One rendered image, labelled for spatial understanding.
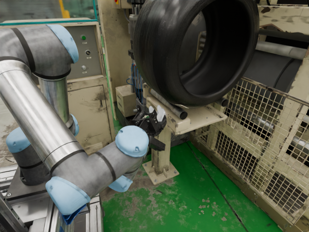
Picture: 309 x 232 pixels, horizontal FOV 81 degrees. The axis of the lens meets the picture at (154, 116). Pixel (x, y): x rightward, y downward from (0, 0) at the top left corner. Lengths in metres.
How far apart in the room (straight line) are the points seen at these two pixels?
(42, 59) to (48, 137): 0.25
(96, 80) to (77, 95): 0.18
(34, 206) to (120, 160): 0.69
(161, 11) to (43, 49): 0.42
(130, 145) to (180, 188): 1.36
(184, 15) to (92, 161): 0.58
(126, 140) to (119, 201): 1.29
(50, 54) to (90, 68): 0.88
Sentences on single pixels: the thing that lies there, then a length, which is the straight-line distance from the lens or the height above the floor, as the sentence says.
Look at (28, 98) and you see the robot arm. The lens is 0.47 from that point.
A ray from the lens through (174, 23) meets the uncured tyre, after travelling 0.73.
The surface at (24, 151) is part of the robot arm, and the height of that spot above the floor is 0.89.
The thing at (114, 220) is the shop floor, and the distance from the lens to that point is 1.60.
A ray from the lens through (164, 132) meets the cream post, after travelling 1.45.
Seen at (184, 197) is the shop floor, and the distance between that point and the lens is 1.68.
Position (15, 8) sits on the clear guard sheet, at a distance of 1.37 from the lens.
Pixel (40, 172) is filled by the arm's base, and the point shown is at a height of 0.77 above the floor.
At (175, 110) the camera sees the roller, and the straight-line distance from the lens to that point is 0.94.
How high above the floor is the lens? 1.39
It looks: 33 degrees down
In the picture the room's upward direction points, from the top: straight up
